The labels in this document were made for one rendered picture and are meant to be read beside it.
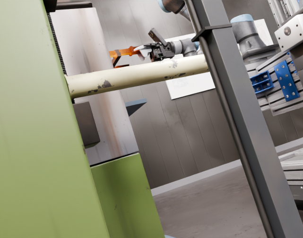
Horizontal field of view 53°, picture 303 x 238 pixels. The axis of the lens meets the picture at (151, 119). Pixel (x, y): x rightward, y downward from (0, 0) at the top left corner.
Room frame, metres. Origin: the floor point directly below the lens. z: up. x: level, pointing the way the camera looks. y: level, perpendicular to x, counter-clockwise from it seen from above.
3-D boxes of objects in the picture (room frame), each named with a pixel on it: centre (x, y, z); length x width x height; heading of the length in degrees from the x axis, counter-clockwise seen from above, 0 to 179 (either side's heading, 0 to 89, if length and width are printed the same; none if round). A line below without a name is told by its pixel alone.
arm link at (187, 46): (1.55, -0.30, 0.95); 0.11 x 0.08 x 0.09; 113
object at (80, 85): (0.66, -0.06, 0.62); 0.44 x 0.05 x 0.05; 115
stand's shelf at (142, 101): (1.46, 0.21, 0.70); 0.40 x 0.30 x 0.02; 24
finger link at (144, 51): (1.43, -0.06, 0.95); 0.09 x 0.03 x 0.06; 116
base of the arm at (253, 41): (1.64, -0.65, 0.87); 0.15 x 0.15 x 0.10
